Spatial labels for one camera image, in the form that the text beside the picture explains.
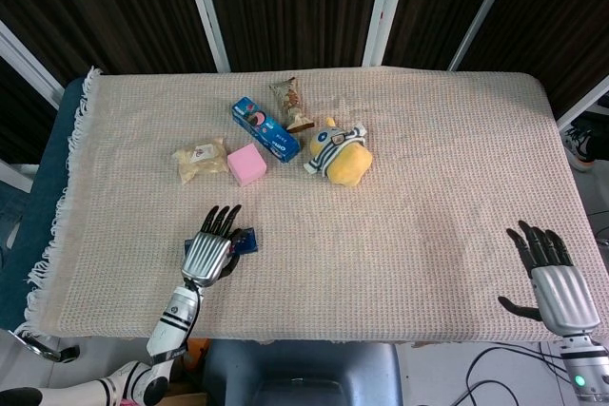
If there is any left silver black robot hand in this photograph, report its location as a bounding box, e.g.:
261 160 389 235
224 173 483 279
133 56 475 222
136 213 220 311
180 204 248 289

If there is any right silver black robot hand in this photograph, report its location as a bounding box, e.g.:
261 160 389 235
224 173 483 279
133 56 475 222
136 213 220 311
497 220 601 335

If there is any blue glasses case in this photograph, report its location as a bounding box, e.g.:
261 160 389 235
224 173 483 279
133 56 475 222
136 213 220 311
184 227 261 255

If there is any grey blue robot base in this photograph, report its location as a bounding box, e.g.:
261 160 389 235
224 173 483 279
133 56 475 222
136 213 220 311
202 338 403 406

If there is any yellow plush toy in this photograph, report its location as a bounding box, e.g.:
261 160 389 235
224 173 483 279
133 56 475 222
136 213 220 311
303 115 373 187

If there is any pale yellow snack bag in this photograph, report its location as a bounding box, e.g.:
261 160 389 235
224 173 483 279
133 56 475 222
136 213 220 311
170 137 230 184

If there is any orange object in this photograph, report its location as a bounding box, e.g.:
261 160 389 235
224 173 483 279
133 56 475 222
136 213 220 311
185 338 210 369

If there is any pink cube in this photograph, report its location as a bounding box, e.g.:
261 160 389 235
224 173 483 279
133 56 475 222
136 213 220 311
226 143 266 187

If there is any blue Oreo cookie box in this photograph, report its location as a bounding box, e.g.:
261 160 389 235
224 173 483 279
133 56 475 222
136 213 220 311
230 95 302 164

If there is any black white sneaker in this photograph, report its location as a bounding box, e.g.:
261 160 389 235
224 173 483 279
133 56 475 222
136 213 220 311
563 125 609 172

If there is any cardboard box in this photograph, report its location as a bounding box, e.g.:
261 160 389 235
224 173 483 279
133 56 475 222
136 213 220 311
164 391 208 406

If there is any brown snack bar wrapper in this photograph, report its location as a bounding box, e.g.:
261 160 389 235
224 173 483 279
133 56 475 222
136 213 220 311
268 78 316 134

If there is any beige woven fringed tablecloth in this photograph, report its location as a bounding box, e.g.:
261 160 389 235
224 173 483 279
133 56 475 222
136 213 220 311
21 66 601 348

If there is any metal clamp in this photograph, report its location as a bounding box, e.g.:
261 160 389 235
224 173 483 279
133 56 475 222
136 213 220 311
13 327 80 363

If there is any black looped cable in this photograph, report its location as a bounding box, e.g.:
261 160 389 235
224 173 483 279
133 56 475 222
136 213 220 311
463 343 572 406

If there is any white partition frame post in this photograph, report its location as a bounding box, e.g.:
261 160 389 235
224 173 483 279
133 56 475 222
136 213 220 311
446 0 524 72
179 0 232 73
361 0 413 68
556 87 609 132
0 20 66 103

